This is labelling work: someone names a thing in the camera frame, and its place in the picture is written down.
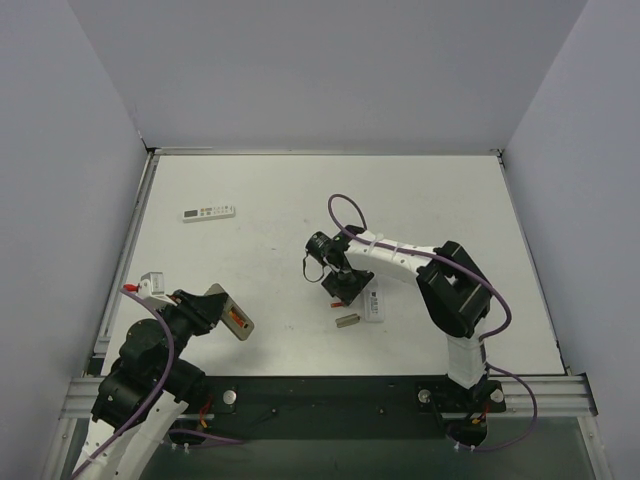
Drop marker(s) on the aluminium frame rail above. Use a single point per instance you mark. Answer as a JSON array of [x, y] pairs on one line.
[[553, 396]]

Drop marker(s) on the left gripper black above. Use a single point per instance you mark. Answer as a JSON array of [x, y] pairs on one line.
[[209, 310]]

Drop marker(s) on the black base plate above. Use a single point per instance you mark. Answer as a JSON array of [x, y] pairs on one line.
[[401, 422]]

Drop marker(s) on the grey remote battery cover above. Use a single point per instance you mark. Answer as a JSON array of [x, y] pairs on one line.
[[347, 320]]

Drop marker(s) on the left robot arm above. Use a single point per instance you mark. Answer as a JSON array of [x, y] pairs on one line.
[[149, 385]]

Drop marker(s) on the white remote being loaded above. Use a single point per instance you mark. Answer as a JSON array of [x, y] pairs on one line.
[[373, 299]]

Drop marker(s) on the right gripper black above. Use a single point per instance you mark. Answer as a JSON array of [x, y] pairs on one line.
[[347, 283]]

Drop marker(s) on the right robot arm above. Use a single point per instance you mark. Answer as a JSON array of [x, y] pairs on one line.
[[449, 282]]

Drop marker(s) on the grey beige remote control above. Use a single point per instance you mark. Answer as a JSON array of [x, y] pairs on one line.
[[228, 304]]

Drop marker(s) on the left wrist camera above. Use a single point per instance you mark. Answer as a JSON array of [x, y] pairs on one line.
[[150, 289]]

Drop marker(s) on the white remote with display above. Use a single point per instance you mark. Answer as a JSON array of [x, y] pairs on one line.
[[216, 212]]

